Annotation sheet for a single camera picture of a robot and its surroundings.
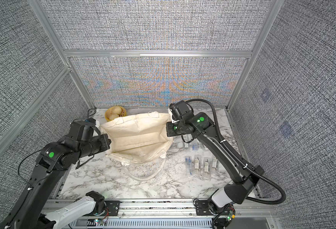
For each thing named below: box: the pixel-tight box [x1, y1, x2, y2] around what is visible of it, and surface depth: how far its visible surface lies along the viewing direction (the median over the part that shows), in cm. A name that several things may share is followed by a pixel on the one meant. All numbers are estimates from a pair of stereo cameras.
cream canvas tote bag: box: [100, 111, 174, 181], surface depth 73 cm
